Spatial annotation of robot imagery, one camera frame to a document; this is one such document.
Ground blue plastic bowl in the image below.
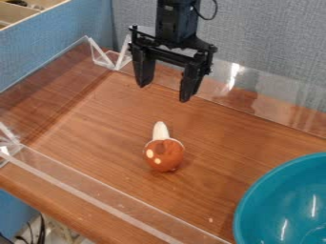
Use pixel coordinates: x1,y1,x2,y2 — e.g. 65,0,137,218
232,152,326,244

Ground black floor cables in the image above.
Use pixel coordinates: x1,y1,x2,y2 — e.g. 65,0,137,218
0,213,48,244

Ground clear acrylic wall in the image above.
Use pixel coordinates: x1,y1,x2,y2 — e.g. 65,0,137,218
0,35,92,94
120,32,326,139
0,145,229,244

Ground clear acrylic left wall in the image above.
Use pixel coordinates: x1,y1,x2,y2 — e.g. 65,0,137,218
0,35,92,94

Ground beige wooden shelf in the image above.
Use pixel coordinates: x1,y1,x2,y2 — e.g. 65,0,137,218
0,0,70,31

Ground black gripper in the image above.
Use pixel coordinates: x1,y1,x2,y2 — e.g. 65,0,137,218
128,25,217,102

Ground clear acrylic back wall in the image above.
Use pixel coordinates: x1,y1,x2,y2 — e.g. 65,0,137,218
120,32,326,139

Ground clear acrylic left bracket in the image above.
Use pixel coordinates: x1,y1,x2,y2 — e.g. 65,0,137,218
0,122,21,156

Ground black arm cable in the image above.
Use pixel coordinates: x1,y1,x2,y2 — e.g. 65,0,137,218
192,0,219,21

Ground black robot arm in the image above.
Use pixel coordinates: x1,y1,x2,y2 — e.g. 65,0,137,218
128,0,217,102

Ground clear acrylic front wall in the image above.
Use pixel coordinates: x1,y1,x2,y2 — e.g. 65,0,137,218
0,145,229,244

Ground clear acrylic corner bracket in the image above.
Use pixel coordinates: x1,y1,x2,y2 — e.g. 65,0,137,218
86,35,132,71

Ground brown toy mushroom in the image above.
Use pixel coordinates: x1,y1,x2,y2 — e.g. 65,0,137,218
143,121,184,173

